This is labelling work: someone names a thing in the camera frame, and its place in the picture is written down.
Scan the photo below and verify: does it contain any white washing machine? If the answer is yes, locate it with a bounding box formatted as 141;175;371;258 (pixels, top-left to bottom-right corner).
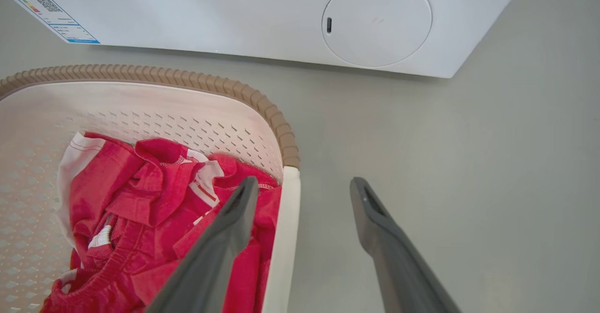
0;0;528;79

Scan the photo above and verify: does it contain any white perforated laundry basket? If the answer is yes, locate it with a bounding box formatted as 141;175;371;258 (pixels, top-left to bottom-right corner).
0;64;301;313

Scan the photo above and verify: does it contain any round white washing machine door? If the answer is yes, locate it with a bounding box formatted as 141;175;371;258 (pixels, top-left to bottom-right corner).
322;0;433;68

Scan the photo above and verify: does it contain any blue white energy label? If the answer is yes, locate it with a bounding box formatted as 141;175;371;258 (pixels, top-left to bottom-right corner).
0;0;101;45

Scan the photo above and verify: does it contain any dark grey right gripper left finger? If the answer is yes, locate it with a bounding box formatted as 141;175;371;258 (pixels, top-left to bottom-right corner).
146;176;260;313

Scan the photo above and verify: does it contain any red and white garment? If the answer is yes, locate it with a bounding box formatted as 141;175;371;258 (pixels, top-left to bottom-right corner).
40;132;283;313

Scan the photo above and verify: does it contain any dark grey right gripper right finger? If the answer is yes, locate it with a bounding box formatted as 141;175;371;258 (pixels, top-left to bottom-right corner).
350;177;462;313

